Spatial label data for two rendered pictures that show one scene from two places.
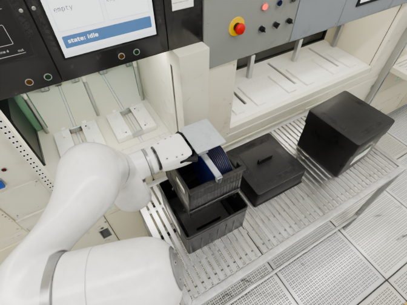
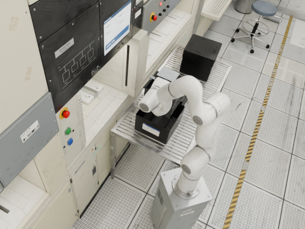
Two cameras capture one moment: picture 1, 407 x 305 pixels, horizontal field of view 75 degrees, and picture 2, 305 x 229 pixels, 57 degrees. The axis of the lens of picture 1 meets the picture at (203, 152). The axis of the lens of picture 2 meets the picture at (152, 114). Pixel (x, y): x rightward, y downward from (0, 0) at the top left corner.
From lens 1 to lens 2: 1.20 m
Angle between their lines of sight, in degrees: 26
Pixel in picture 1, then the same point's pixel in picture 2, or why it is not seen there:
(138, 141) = (99, 100)
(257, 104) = (150, 55)
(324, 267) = not seen: hidden behind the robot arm
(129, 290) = (225, 99)
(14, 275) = (204, 105)
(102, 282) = (219, 100)
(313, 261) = not seen: hidden behind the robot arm
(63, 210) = (201, 90)
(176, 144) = (162, 81)
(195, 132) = (164, 74)
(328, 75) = (174, 26)
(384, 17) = not seen: outside the picture
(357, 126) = (209, 51)
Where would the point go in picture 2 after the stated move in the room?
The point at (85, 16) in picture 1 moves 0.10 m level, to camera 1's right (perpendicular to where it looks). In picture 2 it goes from (112, 33) to (128, 28)
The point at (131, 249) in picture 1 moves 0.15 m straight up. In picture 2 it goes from (218, 93) to (228, 69)
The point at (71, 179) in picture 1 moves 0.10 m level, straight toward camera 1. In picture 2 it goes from (196, 83) to (218, 88)
